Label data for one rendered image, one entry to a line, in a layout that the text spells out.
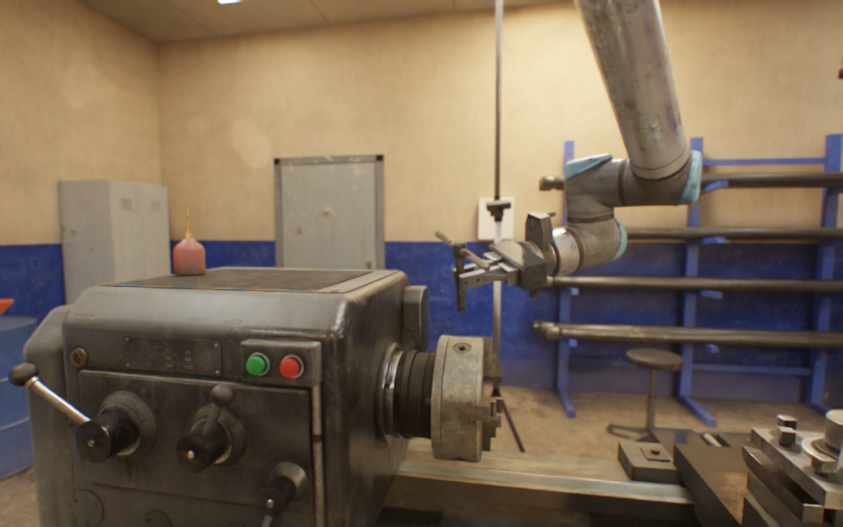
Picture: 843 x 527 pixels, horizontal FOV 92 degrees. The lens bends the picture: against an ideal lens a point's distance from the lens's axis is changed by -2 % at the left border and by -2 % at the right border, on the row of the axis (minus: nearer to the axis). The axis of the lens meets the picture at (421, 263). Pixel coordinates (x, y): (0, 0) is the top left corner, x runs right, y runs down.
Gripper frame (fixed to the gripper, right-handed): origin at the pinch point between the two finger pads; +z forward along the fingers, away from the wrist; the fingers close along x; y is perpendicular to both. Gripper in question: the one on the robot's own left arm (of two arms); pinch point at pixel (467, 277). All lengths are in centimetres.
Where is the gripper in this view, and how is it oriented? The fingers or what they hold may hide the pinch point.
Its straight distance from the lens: 78.4
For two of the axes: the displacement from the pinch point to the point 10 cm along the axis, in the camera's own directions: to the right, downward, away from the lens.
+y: 1.0, 9.1, 4.1
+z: -9.3, 2.3, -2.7
